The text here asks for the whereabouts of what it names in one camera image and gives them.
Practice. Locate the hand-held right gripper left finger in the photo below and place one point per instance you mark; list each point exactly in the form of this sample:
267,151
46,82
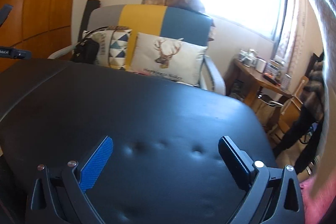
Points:
97,161

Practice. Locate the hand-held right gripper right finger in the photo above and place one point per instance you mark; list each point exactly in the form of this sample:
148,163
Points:
232,161

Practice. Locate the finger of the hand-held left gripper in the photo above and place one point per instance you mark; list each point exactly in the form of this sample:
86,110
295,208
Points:
5,12

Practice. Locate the wooden wardrobe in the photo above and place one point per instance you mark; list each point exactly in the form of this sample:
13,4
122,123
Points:
39,3

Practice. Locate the black handbag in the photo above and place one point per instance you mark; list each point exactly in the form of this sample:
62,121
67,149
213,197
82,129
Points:
86,52

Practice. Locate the wooden chair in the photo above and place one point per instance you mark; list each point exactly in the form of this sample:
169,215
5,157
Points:
288,108

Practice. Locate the wooden side table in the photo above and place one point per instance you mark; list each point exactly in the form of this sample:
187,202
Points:
252,74

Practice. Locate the pink patterned cloth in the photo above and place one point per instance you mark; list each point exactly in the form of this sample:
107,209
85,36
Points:
140,72

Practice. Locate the white jar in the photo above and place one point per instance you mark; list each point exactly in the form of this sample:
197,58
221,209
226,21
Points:
261,65

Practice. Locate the glass jars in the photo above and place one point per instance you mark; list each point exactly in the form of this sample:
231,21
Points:
248,57

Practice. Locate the triangle pattern pillow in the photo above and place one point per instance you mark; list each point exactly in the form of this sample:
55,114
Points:
118,43

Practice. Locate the deer print pillow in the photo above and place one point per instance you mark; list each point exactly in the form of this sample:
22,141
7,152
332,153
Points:
168,66

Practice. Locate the grey yellow blue sofa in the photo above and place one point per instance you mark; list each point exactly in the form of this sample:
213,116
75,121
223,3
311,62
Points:
141,16

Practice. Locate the dark wooden post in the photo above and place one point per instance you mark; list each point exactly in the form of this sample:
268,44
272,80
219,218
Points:
89,11

